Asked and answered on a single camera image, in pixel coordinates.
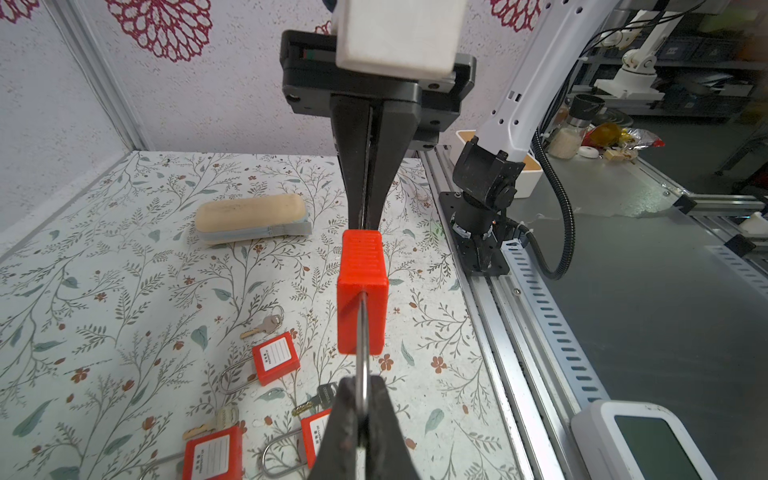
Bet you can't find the brass silver key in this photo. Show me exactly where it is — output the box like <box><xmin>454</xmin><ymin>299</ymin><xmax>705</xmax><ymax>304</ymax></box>
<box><xmin>291</xmin><ymin>382</ymin><xmax>338</xmax><ymax>416</ymax></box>

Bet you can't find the red padlock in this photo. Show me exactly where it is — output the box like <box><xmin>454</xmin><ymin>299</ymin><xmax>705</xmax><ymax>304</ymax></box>
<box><xmin>257</xmin><ymin>409</ymin><xmax>331</xmax><ymax>479</ymax></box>
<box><xmin>219</xmin><ymin>332</ymin><xmax>300</xmax><ymax>395</ymax></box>
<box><xmin>336</xmin><ymin>229</ymin><xmax>391</xmax><ymax>421</ymax></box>
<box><xmin>140</xmin><ymin>424</ymin><xmax>244</xmax><ymax>480</ymax></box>

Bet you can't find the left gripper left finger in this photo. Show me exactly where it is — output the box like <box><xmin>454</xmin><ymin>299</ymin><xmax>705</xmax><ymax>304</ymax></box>
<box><xmin>308</xmin><ymin>377</ymin><xmax>359</xmax><ymax>480</ymax></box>

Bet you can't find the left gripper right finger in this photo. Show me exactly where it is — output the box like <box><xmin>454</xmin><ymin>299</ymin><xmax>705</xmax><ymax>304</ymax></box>
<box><xmin>365</xmin><ymin>375</ymin><xmax>420</xmax><ymax>480</ymax></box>

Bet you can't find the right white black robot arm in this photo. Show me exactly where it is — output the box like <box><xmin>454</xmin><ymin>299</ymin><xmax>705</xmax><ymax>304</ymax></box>
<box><xmin>280</xmin><ymin>1</ymin><xmax>615</xmax><ymax>275</ymax></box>

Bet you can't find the wooden topped white box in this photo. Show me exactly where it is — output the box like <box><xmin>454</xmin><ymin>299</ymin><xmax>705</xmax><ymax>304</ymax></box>
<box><xmin>447</xmin><ymin>130</ymin><xmax>543</xmax><ymax>200</ymax></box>

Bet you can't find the white tablet device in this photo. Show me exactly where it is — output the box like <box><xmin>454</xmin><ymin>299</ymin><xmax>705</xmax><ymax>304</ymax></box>
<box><xmin>570</xmin><ymin>400</ymin><xmax>716</xmax><ymax>480</ymax></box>

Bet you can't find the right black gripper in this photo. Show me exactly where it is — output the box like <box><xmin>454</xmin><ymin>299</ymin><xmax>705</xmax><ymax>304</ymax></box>
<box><xmin>280</xmin><ymin>30</ymin><xmax>477</xmax><ymax>230</ymax></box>

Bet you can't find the loose brass key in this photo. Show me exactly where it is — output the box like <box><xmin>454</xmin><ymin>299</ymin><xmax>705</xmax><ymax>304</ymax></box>
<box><xmin>240</xmin><ymin>306</ymin><xmax>284</xmax><ymax>339</ymax></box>

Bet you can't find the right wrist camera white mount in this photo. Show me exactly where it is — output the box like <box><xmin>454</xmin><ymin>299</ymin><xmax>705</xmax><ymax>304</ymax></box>
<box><xmin>331</xmin><ymin>0</ymin><xmax>467</xmax><ymax>80</ymax></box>

